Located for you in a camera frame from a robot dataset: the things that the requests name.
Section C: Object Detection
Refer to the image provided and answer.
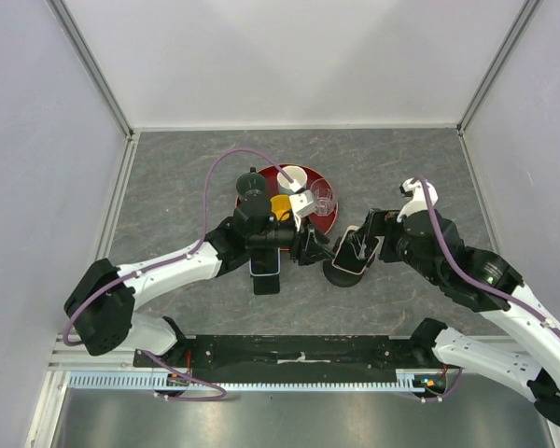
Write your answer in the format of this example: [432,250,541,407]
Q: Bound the black round-base phone stand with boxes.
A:
[322,237,367,287]

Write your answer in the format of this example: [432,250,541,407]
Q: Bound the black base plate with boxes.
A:
[133,333,468,386]

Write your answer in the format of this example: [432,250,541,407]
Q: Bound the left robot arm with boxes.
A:
[63,190,317,367]

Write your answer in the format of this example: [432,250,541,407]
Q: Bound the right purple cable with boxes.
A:
[413,175,560,405]

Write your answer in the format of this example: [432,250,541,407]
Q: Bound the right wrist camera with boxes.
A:
[397,178,439,223]

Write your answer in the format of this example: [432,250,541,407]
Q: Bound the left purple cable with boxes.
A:
[63,147,307,402]

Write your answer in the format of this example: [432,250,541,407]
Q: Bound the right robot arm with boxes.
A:
[363,209,560,427]

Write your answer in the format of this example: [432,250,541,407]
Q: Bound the light blue mug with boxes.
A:
[276,165,308,195]

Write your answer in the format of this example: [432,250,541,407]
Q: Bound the black folding phone stand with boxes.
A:
[252,275,280,296]

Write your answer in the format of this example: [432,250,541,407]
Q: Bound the red round tray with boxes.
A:
[231,164,338,251]

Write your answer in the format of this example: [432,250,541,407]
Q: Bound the yellow mug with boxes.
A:
[271,194,292,222]

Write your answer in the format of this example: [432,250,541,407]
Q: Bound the beige case phone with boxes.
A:
[331,226,382,275]

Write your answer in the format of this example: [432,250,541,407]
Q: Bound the dark green mug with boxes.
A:
[235,167,268,201]

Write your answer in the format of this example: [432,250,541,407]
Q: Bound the clear glass cup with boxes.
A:
[310,178,337,217]

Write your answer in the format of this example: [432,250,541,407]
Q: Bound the slotted cable duct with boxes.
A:
[68,371,425,393]

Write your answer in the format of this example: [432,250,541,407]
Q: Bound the purple cable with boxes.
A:
[63,147,307,402]
[413,175,560,405]

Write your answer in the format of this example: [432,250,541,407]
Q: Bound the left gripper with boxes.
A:
[248,213,335,267]

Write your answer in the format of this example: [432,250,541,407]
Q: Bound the blue case phone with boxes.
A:
[249,248,281,277]

